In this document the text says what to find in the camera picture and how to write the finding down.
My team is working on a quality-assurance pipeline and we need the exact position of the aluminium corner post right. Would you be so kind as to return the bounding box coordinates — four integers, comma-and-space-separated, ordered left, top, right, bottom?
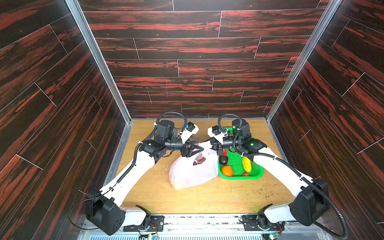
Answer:
266, 0, 342, 125

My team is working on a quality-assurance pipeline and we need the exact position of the aluminium corner post left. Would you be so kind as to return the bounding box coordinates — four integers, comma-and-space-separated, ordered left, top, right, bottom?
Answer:
65, 0, 132, 124

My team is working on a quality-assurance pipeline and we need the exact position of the aluminium corner post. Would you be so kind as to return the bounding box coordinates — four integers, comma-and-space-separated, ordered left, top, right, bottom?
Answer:
65, 0, 132, 124
266, 0, 342, 125

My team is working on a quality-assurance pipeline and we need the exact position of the pink dragon fruit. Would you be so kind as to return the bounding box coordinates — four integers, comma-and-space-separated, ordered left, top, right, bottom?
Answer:
193, 157, 206, 166

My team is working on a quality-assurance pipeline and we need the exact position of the metal base rail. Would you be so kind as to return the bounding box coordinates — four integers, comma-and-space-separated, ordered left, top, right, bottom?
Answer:
78, 214, 331, 240

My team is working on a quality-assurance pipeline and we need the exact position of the pink printed plastic bag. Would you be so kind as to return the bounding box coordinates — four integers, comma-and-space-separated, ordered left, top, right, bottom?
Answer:
169, 141, 219, 190

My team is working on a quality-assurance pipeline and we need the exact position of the dark purple fruit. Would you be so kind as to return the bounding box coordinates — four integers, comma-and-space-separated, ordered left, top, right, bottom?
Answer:
219, 156, 229, 166

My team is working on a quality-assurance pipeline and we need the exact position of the orange fake fruit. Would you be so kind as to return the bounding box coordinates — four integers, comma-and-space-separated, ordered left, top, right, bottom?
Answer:
221, 166, 234, 177

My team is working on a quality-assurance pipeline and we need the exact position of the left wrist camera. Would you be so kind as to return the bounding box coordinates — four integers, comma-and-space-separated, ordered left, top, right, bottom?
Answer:
180, 122, 199, 144

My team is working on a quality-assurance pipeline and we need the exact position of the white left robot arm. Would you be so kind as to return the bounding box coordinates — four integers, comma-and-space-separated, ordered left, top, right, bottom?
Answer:
86, 120, 203, 236

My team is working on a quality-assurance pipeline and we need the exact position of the green plastic basket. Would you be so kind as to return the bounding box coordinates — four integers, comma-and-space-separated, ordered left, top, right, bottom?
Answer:
218, 148, 264, 180

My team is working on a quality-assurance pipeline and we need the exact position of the small yellow banana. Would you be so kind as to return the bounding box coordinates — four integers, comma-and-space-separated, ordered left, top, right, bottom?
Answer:
242, 157, 252, 173

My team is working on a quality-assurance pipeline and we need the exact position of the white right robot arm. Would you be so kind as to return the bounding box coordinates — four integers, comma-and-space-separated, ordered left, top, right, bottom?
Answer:
209, 115, 349, 240

